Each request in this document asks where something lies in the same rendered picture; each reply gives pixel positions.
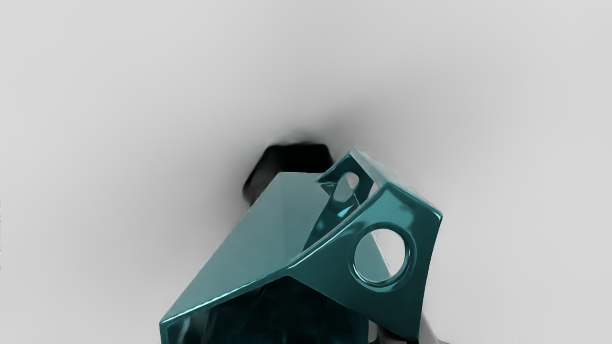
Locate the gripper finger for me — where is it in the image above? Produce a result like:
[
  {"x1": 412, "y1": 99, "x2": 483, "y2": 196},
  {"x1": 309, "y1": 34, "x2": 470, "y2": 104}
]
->
[{"x1": 420, "y1": 319, "x2": 452, "y2": 344}]

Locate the teal faceted mug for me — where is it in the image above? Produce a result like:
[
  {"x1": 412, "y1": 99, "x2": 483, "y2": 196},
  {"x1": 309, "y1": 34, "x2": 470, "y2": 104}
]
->
[{"x1": 159, "y1": 147, "x2": 443, "y2": 344}]

